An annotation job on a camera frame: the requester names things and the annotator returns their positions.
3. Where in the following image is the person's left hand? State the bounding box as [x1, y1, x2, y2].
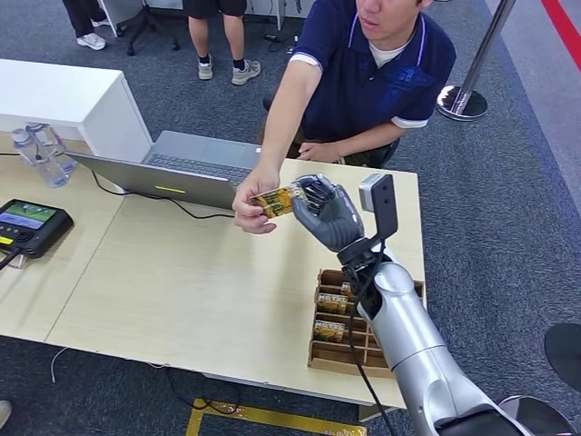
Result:
[298, 141, 341, 164]

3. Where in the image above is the person's right hand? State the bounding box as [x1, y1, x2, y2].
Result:
[232, 165, 282, 236]

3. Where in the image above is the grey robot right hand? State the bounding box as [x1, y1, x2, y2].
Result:
[290, 174, 367, 254]

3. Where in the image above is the seated person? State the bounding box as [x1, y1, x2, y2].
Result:
[232, 0, 457, 236]

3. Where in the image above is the wooden card holder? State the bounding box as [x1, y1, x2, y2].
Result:
[308, 269, 426, 379]

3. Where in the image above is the standing person in shorts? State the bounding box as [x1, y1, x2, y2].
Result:
[181, 0, 263, 86]

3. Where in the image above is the standing person in trousers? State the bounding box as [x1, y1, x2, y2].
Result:
[61, 0, 109, 52]

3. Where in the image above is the grey laptop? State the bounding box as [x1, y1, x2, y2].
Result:
[64, 130, 263, 211]

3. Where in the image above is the black floor power adapter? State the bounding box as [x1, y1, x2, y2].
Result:
[264, 31, 301, 55]

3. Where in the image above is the yellow floor tape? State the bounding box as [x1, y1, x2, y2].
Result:
[185, 398, 368, 436]

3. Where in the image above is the black office chair base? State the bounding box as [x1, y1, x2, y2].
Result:
[115, 0, 182, 56]

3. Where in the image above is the clear water bottle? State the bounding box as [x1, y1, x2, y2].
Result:
[11, 127, 69, 189]
[26, 123, 78, 175]

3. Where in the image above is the white cabinet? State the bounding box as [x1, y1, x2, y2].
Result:
[0, 58, 154, 164]

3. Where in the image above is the black controller with screen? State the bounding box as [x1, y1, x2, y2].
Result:
[0, 199, 75, 261]

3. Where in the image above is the black round base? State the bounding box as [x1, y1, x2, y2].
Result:
[544, 323, 581, 393]

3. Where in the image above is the silver rimmed round base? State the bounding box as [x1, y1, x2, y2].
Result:
[496, 395, 577, 436]

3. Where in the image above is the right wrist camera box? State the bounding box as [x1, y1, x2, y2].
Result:
[358, 173, 399, 243]

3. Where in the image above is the black laptop cable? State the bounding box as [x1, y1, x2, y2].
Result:
[91, 171, 235, 221]

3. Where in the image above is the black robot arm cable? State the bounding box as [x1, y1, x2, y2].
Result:
[346, 240, 397, 436]

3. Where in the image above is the chrome stanchion post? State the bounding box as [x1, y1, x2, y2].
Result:
[435, 0, 518, 123]

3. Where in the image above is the black cable under desk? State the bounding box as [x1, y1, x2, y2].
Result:
[163, 368, 241, 418]

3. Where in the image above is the white floor cable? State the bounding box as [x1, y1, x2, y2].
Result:
[51, 347, 69, 385]

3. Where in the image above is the black controller cable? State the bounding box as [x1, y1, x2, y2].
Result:
[0, 248, 21, 272]

